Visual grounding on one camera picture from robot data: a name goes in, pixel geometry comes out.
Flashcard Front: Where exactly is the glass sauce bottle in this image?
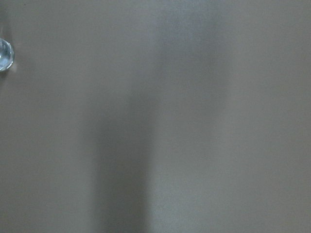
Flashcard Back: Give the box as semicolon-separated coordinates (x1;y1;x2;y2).
0;38;15;72

